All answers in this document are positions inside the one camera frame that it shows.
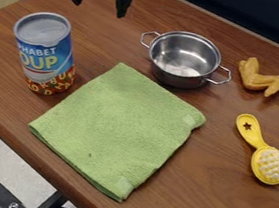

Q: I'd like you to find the silver pot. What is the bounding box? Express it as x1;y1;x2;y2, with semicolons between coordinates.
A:
130;23;241;99

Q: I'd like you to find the yellow brush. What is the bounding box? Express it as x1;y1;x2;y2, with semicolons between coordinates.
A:
225;111;279;187

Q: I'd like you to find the green cloth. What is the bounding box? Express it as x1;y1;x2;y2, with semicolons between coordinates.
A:
17;47;215;208

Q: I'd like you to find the toy chicken wing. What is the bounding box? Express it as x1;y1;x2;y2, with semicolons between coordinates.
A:
232;54;279;100

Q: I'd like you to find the blue soup can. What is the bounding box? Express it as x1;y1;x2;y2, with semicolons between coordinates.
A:
2;6;87;100

